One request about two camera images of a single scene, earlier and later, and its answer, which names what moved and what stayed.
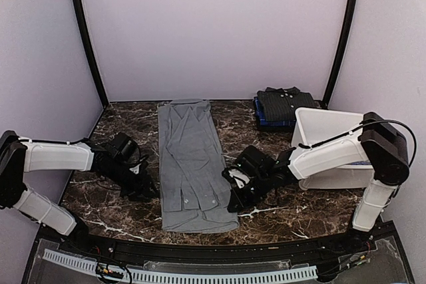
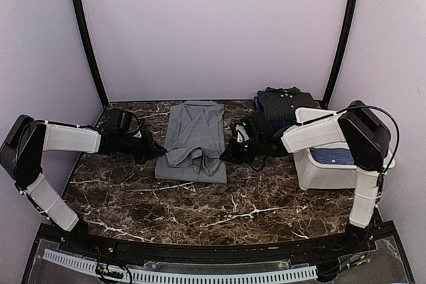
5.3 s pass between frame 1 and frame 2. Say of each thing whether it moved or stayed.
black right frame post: stayed
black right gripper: moved
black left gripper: moved
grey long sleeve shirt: moved
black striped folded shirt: stayed
